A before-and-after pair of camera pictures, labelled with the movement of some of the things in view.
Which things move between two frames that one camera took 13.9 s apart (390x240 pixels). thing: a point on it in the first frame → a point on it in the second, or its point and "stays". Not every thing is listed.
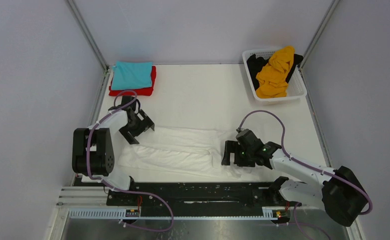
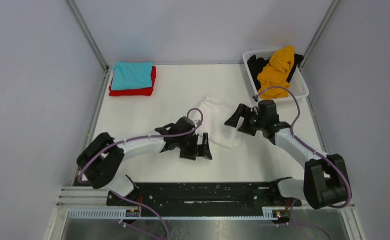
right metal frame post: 331,9 stays
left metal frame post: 87,33 stays
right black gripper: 236,151 → 248,120
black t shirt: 255,65 stays
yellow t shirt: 273,79 stays
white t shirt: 162,151 → 213,115
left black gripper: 145,124 → 201,150
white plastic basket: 296,86 stays
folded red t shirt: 140,91 stays
